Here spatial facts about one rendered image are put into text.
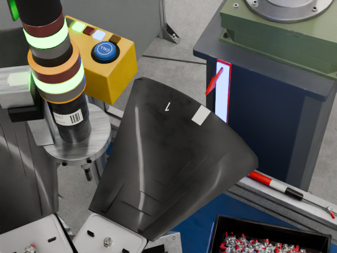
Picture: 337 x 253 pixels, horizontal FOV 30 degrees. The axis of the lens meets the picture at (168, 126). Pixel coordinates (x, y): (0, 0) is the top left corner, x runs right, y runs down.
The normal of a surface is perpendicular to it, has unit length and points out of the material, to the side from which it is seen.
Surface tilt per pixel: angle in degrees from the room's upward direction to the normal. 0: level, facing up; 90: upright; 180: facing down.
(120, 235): 0
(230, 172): 25
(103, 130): 0
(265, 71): 0
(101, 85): 90
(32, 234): 48
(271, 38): 90
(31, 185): 38
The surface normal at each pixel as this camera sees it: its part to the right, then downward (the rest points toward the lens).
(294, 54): -0.45, 0.74
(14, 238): -0.13, 0.22
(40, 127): 0.10, 0.82
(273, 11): -0.11, -0.60
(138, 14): 0.87, 0.38
